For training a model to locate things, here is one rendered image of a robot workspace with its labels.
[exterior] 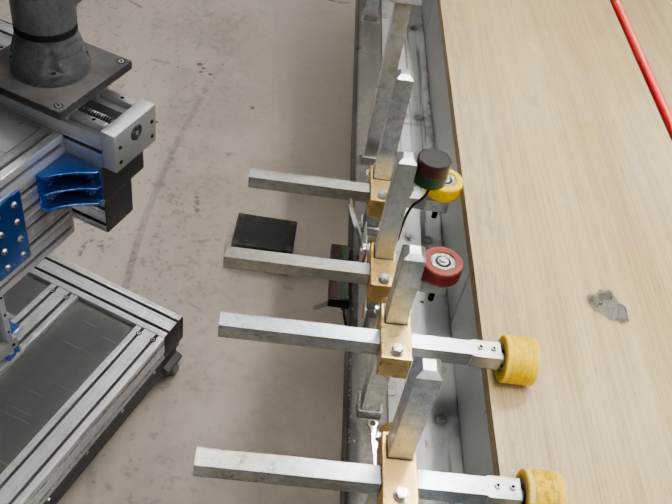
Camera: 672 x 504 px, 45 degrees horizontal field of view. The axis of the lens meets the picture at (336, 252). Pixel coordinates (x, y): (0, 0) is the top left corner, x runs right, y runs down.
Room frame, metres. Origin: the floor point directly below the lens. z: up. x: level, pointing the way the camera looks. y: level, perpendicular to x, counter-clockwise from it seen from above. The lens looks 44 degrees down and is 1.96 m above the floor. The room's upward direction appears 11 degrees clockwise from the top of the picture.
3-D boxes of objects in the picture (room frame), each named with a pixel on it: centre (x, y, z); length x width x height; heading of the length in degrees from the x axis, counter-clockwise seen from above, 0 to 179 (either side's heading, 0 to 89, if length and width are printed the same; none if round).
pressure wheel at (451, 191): (1.37, -0.20, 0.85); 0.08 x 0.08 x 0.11
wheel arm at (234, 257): (1.09, -0.01, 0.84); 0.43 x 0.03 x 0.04; 96
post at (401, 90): (1.39, -0.07, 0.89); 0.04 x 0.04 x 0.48; 6
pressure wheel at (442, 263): (1.11, -0.20, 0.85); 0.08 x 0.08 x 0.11
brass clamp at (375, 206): (1.37, -0.07, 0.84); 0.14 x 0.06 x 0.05; 6
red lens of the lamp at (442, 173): (1.15, -0.14, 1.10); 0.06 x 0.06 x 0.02
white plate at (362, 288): (1.17, -0.06, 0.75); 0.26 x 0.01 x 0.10; 6
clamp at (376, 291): (1.12, -0.10, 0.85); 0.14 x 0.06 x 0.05; 6
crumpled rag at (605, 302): (1.08, -0.52, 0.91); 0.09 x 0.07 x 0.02; 31
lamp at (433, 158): (1.15, -0.14, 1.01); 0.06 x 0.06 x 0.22; 6
